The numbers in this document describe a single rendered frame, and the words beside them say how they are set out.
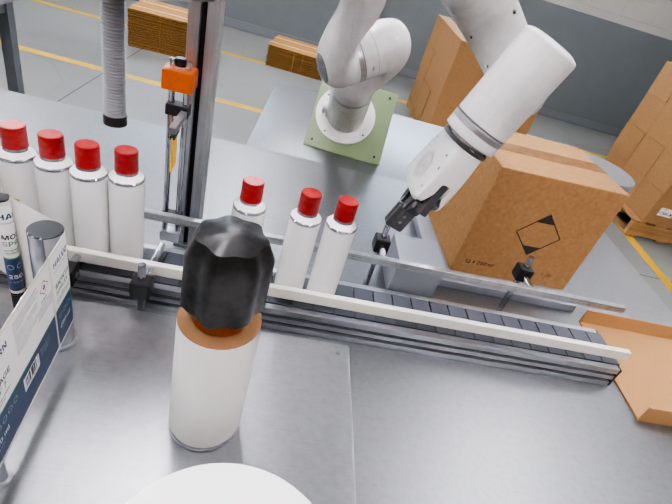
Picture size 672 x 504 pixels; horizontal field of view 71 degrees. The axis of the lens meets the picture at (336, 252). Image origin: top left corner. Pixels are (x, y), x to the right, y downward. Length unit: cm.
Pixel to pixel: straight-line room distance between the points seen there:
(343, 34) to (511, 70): 53
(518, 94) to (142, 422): 63
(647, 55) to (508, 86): 647
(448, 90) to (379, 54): 289
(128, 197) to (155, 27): 413
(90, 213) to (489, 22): 65
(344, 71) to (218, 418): 83
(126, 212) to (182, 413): 34
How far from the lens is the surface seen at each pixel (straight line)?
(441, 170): 68
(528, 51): 68
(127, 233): 82
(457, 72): 403
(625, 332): 130
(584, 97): 698
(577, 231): 116
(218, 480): 46
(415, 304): 92
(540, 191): 106
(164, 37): 486
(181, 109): 79
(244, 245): 43
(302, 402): 70
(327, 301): 81
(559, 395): 101
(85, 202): 80
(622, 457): 100
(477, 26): 77
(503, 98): 67
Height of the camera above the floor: 144
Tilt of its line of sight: 35 degrees down
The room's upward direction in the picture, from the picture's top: 18 degrees clockwise
